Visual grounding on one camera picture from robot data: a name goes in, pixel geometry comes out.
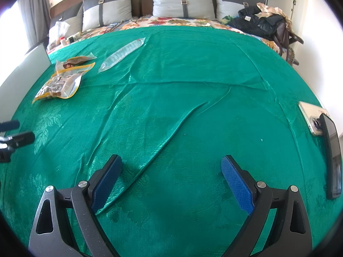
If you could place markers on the white cardboard box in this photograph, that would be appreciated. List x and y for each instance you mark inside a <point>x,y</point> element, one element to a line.
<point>24,69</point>

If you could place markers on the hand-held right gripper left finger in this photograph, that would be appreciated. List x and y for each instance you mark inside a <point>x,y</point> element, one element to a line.
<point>105,184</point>

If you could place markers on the phone in clear case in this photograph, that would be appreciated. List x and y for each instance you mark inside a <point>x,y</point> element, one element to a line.
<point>309,115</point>

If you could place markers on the clear plastic bag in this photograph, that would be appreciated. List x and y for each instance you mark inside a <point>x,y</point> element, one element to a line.
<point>57,30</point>

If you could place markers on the yellow window snack packet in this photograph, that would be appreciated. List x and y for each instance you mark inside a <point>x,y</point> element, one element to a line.
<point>60,84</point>

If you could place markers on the brown handbag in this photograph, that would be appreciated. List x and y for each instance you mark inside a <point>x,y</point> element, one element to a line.
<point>283,34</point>

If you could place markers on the floral bedsheet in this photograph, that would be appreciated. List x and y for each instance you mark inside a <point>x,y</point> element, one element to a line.
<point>187,22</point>

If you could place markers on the clear tube snack packet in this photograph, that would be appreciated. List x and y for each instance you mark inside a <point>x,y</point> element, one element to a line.
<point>120,55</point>

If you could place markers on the black bag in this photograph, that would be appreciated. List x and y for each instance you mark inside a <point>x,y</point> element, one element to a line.
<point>257,24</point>

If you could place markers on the black charger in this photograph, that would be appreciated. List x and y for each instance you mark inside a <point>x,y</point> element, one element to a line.
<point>72,40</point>

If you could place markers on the white pill bottle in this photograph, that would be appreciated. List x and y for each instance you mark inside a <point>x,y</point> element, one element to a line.
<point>63,42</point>

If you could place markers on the green bed cover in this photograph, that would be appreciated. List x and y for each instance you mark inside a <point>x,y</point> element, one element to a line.
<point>187,107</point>

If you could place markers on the small brown snack packet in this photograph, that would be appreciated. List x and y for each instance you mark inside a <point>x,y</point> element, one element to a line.
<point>80,59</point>

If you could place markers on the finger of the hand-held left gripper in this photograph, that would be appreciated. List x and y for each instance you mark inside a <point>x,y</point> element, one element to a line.
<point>9,125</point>
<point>21,139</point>

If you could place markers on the grey two-tone pillow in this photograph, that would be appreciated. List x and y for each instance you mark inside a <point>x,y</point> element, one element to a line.
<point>112,10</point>
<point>171,5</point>
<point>69,18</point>
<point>233,2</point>

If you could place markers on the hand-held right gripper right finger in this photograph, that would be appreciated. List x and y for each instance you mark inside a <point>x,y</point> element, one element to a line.
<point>237,184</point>

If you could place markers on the dark chair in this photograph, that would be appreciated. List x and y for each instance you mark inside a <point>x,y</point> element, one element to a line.
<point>293,42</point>

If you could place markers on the beige cloth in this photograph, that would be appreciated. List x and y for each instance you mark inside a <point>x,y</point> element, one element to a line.
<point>270,10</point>

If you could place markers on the grey curtain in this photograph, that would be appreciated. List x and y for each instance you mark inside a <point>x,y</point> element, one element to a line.
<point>34,10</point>

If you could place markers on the black phone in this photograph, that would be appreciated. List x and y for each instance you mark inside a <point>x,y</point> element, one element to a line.
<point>333,158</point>

